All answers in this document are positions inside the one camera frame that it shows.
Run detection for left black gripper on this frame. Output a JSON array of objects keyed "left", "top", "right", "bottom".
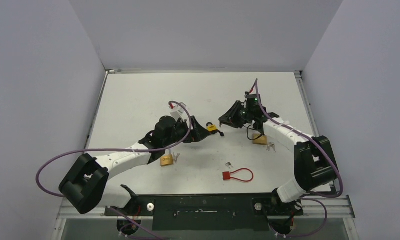
[{"left": 163, "top": 116, "right": 210, "bottom": 147}]

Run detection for yellow black padlock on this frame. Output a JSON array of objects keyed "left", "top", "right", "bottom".
[{"left": 206, "top": 122, "right": 224, "bottom": 137}]

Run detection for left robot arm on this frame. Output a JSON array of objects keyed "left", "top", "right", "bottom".
[{"left": 58, "top": 116, "right": 211, "bottom": 216}]

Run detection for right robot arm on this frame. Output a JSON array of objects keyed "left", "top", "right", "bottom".
[{"left": 218, "top": 94, "right": 340, "bottom": 215}]

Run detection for keys beside long-shackle padlock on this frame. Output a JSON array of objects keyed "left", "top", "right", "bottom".
[{"left": 172, "top": 153, "right": 180, "bottom": 163}]

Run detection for brass padlock short shackle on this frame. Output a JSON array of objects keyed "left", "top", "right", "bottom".
[{"left": 251, "top": 133, "right": 267, "bottom": 145}]

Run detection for keys near red lock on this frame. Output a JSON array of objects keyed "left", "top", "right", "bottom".
[{"left": 225, "top": 162, "right": 233, "bottom": 170}]

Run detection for brass padlock long shackle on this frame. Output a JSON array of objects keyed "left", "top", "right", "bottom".
[{"left": 159, "top": 148, "right": 174, "bottom": 167}]

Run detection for keys beside short-shackle padlock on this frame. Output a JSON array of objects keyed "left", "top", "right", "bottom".
[{"left": 266, "top": 142, "right": 276, "bottom": 153}]

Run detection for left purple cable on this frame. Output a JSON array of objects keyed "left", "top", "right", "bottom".
[{"left": 35, "top": 100, "right": 192, "bottom": 240}]

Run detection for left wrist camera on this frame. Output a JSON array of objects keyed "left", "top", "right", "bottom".
[{"left": 169, "top": 103, "right": 188, "bottom": 121}]

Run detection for red cable lock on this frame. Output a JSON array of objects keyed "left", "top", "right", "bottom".
[{"left": 222, "top": 167, "right": 254, "bottom": 183}]

